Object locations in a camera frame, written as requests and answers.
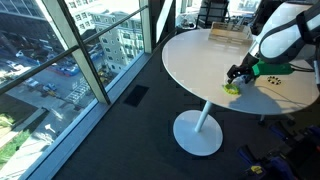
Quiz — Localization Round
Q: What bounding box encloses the black chair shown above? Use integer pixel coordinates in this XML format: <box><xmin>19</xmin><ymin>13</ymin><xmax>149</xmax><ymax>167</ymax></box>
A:
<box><xmin>195</xmin><ymin>0</ymin><xmax>232</xmax><ymax>30</ymax></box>

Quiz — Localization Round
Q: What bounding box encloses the black and blue clamp pile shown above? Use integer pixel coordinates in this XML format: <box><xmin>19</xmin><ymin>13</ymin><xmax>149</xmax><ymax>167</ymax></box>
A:
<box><xmin>237</xmin><ymin>123</ymin><xmax>320</xmax><ymax>180</ymax></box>

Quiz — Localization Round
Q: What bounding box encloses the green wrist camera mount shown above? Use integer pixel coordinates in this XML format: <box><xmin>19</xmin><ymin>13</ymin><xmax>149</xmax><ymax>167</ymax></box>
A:
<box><xmin>251</xmin><ymin>60</ymin><xmax>295</xmax><ymax>77</ymax></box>

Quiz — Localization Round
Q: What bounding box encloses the dark floor vent grille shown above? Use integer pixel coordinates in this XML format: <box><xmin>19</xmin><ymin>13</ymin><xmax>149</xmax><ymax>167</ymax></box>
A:
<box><xmin>123</xmin><ymin>83</ymin><xmax>150</xmax><ymax>108</ymax></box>

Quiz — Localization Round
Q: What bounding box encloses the dark window railing bar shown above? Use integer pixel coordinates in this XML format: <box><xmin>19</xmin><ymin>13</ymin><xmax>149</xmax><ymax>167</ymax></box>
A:
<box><xmin>0</xmin><ymin>5</ymin><xmax>148</xmax><ymax>96</ymax></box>

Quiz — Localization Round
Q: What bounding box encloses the yellow-green ring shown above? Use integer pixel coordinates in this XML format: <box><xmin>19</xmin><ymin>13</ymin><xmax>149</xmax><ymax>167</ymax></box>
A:
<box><xmin>222</xmin><ymin>82</ymin><xmax>242</xmax><ymax>96</ymax></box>

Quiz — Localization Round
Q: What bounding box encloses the small black white striped ring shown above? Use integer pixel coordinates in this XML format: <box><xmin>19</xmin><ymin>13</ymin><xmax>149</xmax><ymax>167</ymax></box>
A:
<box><xmin>266</xmin><ymin>75</ymin><xmax>283</xmax><ymax>86</ymax></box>

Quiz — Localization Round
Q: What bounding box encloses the clear plastic ring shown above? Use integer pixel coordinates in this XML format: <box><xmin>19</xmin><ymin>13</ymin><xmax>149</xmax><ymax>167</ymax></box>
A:
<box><xmin>232</xmin><ymin>74</ymin><xmax>250</xmax><ymax>86</ymax></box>

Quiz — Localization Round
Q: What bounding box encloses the shallow rectangular tray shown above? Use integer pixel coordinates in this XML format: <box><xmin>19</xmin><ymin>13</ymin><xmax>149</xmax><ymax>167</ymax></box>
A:
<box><xmin>207</xmin><ymin>21</ymin><xmax>255</xmax><ymax>45</ymax></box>

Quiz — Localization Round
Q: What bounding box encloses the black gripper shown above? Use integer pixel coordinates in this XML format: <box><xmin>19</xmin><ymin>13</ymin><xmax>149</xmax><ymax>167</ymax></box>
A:
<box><xmin>226</xmin><ymin>52</ymin><xmax>260</xmax><ymax>85</ymax></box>

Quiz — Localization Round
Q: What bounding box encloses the white table pedestal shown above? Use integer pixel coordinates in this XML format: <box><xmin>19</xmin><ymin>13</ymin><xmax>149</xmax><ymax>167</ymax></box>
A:
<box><xmin>172</xmin><ymin>100</ymin><xmax>224</xmax><ymax>157</ymax></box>

